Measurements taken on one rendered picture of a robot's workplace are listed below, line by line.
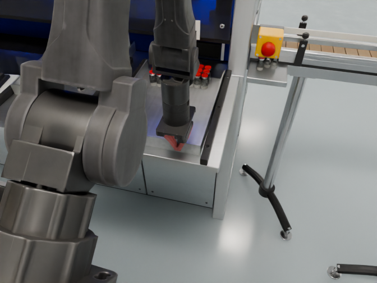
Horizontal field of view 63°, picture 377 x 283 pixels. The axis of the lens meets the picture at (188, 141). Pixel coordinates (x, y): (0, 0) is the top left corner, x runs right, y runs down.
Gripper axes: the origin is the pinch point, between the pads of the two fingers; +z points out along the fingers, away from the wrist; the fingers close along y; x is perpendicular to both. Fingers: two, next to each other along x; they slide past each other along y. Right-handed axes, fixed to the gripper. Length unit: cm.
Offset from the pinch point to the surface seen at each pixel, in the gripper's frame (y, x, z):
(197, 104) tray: 20.2, -0.2, 1.8
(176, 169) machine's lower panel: 39, 13, 55
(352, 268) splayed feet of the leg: 24, -70, 81
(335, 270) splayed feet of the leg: 24, -65, 87
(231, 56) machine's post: 37.9, -7.1, -4.9
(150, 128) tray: 7.0, 9.6, 1.9
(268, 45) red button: 34.7, -17.3, -11.3
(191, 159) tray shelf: -0.8, -3.5, 2.3
